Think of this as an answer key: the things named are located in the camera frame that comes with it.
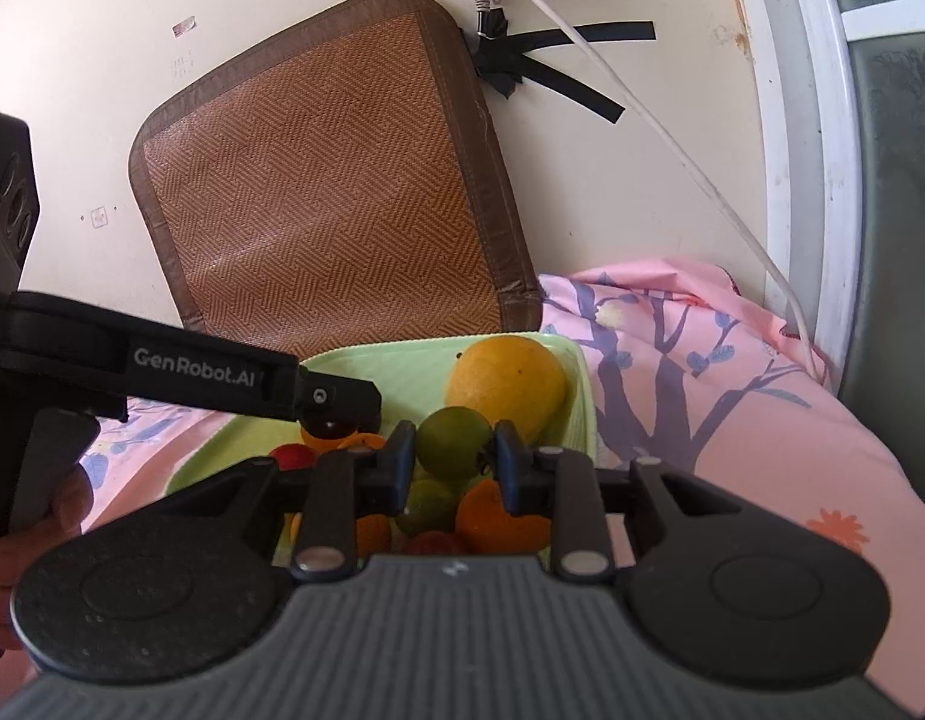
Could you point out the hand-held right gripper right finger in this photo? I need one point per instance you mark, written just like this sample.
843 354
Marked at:
507 465

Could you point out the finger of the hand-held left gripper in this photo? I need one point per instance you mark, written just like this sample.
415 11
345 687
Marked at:
338 401

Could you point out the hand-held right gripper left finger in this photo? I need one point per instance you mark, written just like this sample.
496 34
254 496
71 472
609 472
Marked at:
402 465

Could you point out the orange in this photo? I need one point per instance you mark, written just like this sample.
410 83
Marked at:
316 441
500 523
372 534
366 441

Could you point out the green tomato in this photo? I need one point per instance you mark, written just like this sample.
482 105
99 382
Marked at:
453 442
428 504

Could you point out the light green plastic basin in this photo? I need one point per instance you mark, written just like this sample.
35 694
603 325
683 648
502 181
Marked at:
406 364

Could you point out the large yellow grapefruit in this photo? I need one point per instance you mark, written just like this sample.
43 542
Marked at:
507 386

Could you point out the person's left hand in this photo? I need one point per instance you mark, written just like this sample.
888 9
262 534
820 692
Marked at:
66 510

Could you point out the brown woven mat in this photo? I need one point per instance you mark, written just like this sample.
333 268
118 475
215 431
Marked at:
319 202

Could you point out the pink printed blanket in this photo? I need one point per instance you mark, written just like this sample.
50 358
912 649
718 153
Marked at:
732 427

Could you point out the crossed black tape strips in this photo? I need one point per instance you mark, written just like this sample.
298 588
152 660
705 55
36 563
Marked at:
552 82

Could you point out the black plug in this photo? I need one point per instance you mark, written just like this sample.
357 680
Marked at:
488 15

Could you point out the black tape strip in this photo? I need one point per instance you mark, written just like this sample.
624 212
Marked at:
605 31

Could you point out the frosted window pane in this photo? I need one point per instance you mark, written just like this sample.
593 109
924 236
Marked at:
897 240

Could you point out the white square wall sticker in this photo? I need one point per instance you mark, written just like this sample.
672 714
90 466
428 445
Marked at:
100 217

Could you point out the pink wall sticker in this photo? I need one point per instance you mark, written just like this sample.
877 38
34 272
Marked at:
183 25

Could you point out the white window frame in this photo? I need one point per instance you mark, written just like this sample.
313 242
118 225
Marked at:
822 165

